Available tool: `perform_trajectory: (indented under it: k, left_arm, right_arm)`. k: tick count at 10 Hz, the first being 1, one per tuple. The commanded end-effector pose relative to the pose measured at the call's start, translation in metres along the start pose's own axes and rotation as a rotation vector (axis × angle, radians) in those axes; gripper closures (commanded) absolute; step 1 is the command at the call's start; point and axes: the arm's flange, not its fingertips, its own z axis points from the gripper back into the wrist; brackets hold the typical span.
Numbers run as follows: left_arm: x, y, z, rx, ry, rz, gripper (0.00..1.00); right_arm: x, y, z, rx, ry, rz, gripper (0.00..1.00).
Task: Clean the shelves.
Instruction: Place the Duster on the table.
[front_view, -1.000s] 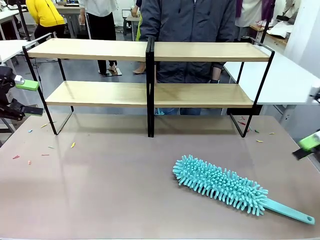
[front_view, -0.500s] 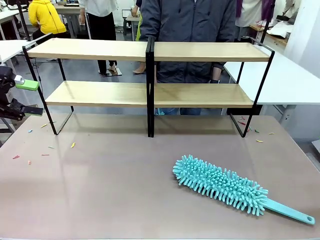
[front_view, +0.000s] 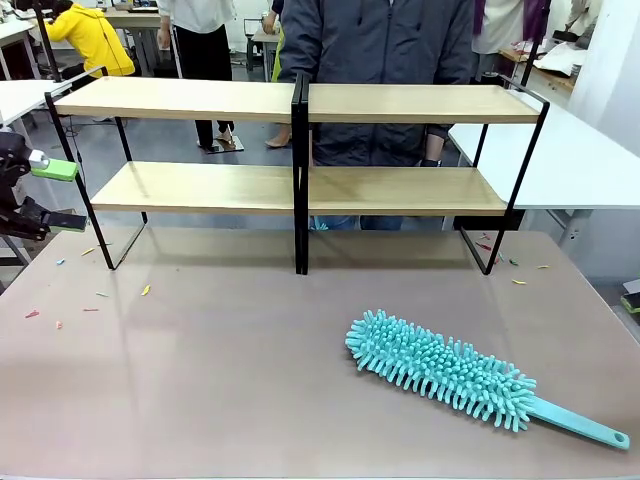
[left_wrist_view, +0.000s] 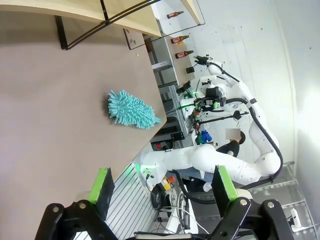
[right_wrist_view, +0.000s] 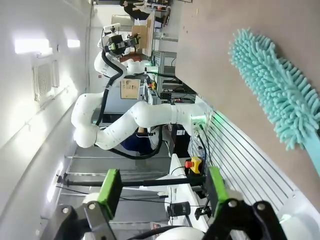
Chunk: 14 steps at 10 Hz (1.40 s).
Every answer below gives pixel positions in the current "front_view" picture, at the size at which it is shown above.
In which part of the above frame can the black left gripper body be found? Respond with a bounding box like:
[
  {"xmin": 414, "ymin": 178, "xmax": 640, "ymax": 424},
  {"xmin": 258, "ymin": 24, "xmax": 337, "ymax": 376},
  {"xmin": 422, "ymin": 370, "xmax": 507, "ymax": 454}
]
[{"xmin": 0, "ymin": 130, "xmax": 32, "ymax": 201}]

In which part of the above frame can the teal chenille duster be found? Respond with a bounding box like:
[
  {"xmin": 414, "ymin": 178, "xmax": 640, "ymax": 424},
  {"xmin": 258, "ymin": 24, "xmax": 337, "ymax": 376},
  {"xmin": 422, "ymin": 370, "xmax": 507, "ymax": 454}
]
[{"xmin": 344, "ymin": 308, "xmax": 632, "ymax": 453}]

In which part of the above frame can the person's left forearm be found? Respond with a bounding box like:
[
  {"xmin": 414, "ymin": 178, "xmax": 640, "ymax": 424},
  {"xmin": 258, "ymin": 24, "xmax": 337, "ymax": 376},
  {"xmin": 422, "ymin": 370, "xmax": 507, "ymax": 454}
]
[{"xmin": 424, "ymin": 122, "xmax": 454, "ymax": 162}]

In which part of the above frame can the black stand pole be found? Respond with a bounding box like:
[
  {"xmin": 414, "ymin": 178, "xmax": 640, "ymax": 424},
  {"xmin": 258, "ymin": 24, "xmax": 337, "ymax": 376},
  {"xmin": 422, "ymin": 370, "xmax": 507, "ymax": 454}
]
[
  {"xmin": 30, "ymin": 0, "xmax": 66, "ymax": 84},
  {"xmin": 519, "ymin": 0, "xmax": 552, "ymax": 88}
]

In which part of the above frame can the white background table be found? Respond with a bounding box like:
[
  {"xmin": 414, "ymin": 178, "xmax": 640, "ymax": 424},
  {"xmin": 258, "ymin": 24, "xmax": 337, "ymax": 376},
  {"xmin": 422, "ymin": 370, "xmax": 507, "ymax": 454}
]
[{"xmin": 0, "ymin": 18, "xmax": 42, "ymax": 81}]

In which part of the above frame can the person in yellow hoodie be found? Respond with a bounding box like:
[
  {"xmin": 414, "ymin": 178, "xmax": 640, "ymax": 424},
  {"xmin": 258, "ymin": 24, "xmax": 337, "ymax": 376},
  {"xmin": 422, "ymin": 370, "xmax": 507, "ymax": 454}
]
[{"xmin": 43, "ymin": 0, "xmax": 137, "ymax": 79}]

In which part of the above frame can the black-framed wooden two-tier shelf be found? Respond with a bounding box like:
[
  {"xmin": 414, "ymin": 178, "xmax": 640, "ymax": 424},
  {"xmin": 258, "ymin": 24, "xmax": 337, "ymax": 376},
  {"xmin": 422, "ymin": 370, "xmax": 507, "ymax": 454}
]
[
  {"xmin": 44, "ymin": 66, "xmax": 307, "ymax": 275},
  {"xmin": 292, "ymin": 74, "xmax": 552, "ymax": 277}
]

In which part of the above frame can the silver floor scale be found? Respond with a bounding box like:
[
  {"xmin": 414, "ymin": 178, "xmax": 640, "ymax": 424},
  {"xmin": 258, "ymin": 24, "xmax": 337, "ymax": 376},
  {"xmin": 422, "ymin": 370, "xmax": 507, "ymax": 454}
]
[{"xmin": 196, "ymin": 135, "xmax": 246, "ymax": 155}]

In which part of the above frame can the wooden-top background desk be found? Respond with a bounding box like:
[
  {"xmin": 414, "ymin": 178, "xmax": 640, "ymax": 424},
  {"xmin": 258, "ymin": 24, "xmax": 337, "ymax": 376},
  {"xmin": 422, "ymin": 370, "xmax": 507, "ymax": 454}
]
[{"xmin": 103, "ymin": 6, "xmax": 167, "ymax": 76}]

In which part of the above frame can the person in white shirt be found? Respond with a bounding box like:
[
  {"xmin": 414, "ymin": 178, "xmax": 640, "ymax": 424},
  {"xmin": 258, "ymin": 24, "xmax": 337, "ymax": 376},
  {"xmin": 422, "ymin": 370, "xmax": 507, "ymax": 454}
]
[{"xmin": 157, "ymin": 0, "xmax": 239, "ymax": 151}]

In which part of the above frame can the barefoot person in green top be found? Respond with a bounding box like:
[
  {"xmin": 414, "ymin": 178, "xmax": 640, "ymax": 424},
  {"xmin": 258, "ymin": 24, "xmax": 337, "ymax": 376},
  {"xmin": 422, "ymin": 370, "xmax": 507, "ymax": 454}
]
[{"xmin": 259, "ymin": 7, "xmax": 294, "ymax": 150}]

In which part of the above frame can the person in grey jacket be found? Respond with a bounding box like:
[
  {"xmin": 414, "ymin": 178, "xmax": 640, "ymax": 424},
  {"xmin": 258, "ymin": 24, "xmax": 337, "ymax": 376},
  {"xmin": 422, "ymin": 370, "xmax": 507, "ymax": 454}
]
[{"xmin": 277, "ymin": 0, "xmax": 476, "ymax": 232}]

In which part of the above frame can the person in purple scarf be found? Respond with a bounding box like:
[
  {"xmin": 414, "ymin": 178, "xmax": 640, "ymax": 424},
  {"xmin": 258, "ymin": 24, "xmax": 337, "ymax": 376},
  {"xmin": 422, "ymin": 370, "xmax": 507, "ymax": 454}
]
[{"xmin": 472, "ymin": 0, "xmax": 551, "ymax": 77}]

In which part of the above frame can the cluttered background workbench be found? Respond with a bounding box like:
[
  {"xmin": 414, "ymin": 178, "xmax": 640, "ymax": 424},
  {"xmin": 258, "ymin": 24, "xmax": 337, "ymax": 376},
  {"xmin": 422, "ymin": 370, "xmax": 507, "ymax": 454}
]
[{"xmin": 499, "ymin": 40, "xmax": 592, "ymax": 92}]

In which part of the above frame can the large white table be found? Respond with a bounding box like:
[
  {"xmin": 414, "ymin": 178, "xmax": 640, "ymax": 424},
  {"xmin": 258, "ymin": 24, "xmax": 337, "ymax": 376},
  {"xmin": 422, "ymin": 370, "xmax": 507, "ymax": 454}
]
[{"xmin": 447, "ymin": 102, "xmax": 640, "ymax": 251}]

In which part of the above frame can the distant person at workbench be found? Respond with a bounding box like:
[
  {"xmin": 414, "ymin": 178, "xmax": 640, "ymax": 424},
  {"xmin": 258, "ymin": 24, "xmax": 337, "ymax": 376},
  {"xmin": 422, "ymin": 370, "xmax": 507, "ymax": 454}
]
[{"xmin": 564, "ymin": 0, "xmax": 604, "ymax": 31}]

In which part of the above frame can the green and black pad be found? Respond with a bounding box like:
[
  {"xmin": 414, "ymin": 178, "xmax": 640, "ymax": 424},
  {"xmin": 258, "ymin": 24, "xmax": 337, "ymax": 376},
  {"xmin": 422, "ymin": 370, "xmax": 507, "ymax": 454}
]
[{"xmin": 619, "ymin": 279, "xmax": 640, "ymax": 315}]

